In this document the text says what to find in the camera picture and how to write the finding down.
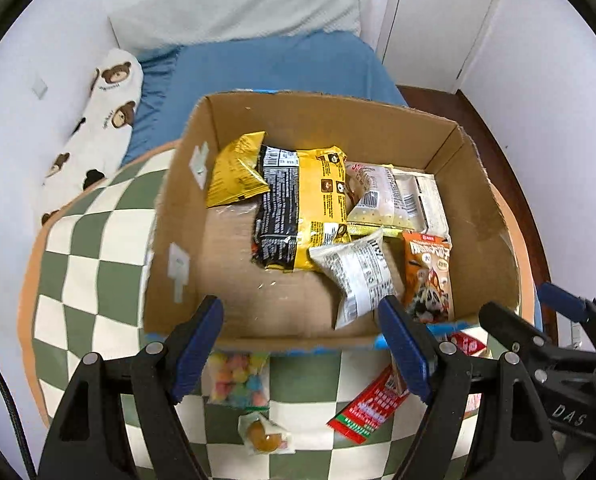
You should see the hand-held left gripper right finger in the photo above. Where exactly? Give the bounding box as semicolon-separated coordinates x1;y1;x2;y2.
376;294;564;480

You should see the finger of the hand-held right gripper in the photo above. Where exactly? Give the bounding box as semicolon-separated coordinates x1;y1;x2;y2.
479;301;554;366
539;281;596;347

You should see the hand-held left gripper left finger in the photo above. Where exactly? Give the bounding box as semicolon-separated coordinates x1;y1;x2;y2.
38;294;225;480

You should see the orange panda snack packet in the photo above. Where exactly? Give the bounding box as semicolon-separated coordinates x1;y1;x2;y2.
402;230;454;323

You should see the grey white snack packet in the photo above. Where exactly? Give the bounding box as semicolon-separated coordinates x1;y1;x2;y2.
309;226;399;331

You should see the cardboard box blue print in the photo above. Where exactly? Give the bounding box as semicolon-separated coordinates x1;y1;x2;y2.
142;89;523;356

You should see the white wafer packet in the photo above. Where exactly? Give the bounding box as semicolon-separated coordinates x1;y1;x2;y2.
393;170;451;241

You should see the pink bread packet yellow edge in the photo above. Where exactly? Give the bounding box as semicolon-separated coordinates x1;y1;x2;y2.
345;161;403;238

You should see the small yellow snack packet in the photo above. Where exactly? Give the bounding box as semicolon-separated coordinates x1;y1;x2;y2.
206;131;271;209

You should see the large black yellow snack packet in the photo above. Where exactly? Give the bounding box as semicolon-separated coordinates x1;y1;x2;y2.
250;144;351;273

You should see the brown red snack packet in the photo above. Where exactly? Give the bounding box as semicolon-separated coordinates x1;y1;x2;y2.
448;331;490;360

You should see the clear bag of colourful candies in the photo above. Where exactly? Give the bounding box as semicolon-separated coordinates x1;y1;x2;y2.
200;351;270;408

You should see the long red green snack packet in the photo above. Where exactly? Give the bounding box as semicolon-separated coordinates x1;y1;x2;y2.
326;364;411;445

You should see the clear packet with brown ball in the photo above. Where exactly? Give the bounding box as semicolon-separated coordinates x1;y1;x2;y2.
238;410;296;457

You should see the green white checkered mat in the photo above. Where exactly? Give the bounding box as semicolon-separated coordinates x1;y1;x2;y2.
16;141;536;480

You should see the white bear print pillow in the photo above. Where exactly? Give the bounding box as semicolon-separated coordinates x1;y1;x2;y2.
40;49;145;228

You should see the blue bed sheet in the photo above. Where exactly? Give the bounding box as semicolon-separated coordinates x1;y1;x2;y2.
120;29;409;168

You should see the white door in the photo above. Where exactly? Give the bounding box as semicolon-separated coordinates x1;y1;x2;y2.
378;0;509;88

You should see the grey white pillow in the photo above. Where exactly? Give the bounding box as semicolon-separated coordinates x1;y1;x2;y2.
108;0;373;56

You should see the black cable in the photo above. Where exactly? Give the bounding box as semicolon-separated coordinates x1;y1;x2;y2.
0;332;37;480

